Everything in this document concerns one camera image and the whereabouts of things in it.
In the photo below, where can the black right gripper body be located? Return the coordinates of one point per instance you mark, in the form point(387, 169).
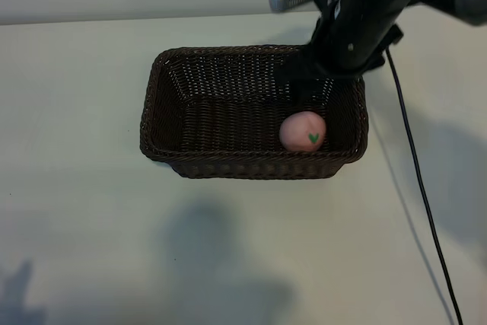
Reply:
point(354, 36)

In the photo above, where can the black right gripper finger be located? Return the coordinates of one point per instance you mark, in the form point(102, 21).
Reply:
point(295, 70)
point(306, 93)

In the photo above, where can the pink peach with green mark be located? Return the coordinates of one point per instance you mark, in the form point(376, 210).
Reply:
point(300, 131)

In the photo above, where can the dark brown wicker basket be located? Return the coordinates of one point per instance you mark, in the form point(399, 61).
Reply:
point(228, 123)

